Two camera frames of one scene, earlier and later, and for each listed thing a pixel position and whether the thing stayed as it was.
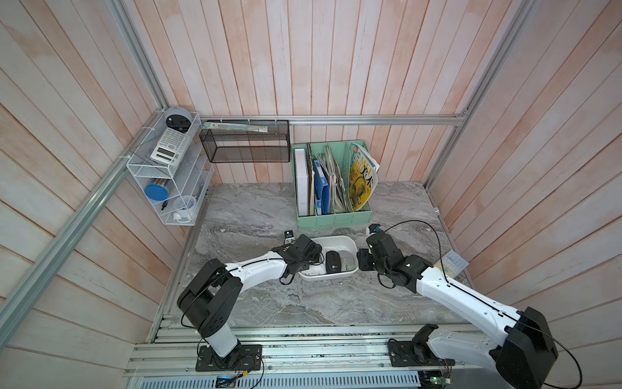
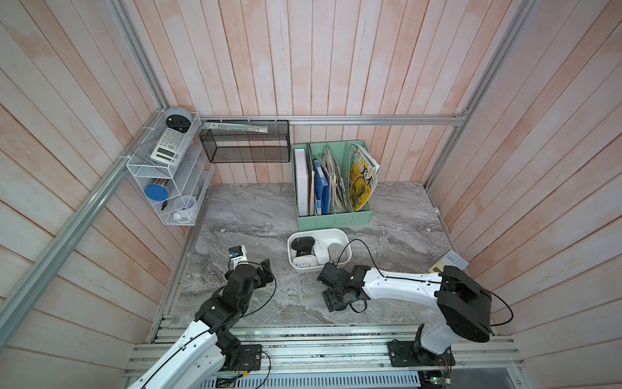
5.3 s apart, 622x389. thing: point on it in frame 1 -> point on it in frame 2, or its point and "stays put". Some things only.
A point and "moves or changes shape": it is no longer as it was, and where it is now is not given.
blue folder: [321, 189] stays put
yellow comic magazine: [363, 176] stays put
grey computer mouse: [348, 261] -> [334, 251]
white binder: [302, 181] stays put
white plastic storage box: [331, 243] moves or changes shape
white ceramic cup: [183, 207] stays put
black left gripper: [304, 266] -> [261, 280]
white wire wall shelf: [172, 168] stays put
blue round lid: [156, 192] stays put
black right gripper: [363, 254] -> [330, 301]
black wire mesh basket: [270, 142] stays put
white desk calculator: [171, 147] stays put
